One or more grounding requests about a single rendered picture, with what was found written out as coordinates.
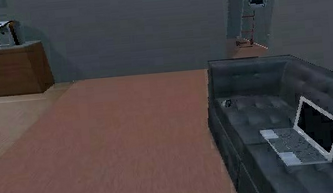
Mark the small dark object on sofa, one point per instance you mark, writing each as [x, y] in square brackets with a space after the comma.
[227, 103]

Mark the dark grey tufted sofa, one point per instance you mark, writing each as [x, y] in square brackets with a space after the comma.
[259, 113]

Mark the silver open laptop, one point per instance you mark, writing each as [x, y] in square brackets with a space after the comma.
[318, 128]

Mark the brown wooden cabinet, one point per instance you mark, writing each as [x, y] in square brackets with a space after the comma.
[8, 71]

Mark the black and silver coffee machine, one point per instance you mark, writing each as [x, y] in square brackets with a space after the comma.
[5, 33]

